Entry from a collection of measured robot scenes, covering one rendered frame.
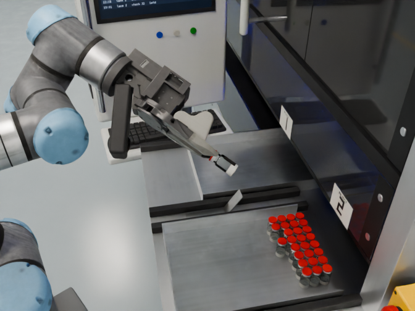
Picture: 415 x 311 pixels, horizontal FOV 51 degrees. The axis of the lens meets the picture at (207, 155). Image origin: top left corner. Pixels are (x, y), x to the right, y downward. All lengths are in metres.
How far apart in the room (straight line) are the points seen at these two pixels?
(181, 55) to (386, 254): 1.02
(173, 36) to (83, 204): 1.28
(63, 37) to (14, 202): 2.00
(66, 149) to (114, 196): 1.89
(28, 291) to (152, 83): 0.43
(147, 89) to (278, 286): 0.52
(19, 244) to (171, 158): 0.53
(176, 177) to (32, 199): 1.53
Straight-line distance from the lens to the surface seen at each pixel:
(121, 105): 0.69
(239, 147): 1.33
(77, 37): 0.72
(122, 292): 2.07
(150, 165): 1.27
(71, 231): 2.38
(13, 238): 0.95
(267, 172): 1.24
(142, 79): 0.71
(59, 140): 0.62
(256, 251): 1.03
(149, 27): 1.51
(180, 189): 1.18
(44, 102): 0.67
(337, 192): 0.97
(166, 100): 0.69
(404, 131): 0.74
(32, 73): 0.75
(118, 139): 0.68
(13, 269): 0.88
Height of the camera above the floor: 1.66
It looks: 37 degrees down
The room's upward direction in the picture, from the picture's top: straight up
